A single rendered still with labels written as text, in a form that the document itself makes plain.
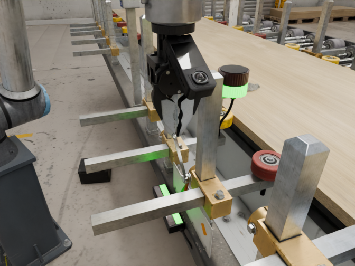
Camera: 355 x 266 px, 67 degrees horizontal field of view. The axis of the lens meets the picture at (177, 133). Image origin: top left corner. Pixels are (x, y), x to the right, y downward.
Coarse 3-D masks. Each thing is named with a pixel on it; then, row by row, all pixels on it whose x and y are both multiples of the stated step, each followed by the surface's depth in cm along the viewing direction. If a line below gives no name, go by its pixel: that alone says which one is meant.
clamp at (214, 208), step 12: (192, 168) 67; (192, 180) 65; (204, 180) 62; (216, 180) 62; (204, 192) 59; (228, 192) 59; (204, 204) 60; (216, 204) 57; (228, 204) 58; (216, 216) 59
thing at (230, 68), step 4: (228, 64) 54; (232, 64) 54; (220, 68) 52; (224, 68) 52; (228, 68) 52; (232, 68) 52; (236, 68) 52; (240, 68) 52; (244, 68) 52; (228, 72) 50; (232, 72) 50; (236, 72) 50; (240, 72) 50; (244, 72) 50; (224, 84) 52; (232, 100) 56; (232, 104) 56; (228, 112) 57; (224, 116) 57; (220, 120) 58; (220, 124) 58
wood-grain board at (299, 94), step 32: (224, 32) 190; (224, 64) 127; (256, 64) 127; (288, 64) 127; (320, 64) 127; (256, 96) 95; (288, 96) 95; (320, 96) 95; (352, 96) 95; (256, 128) 76; (288, 128) 76; (320, 128) 76; (352, 128) 76; (352, 160) 64; (320, 192) 55; (352, 192) 55; (352, 224) 49
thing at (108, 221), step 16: (256, 176) 65; (192, 192) 60; (240, 192) 63; (128, 208) 56; (144, 208) 56; (160, 208) 56; (176, 208) 58; (192, 208) 60; (96, 224) 53; (112, 224) 54; (128, 224) 56
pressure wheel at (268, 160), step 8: (256, 152) 65; (264, 152) 65; (272, 152) 65; (256, 160) 62; (264, 160) 63; (272, 160) 62; (256, 168) 62; (264, 168) 60; (272, 168) 60; (264, 176) 61; (272, 176) 61; (264, 192) 68
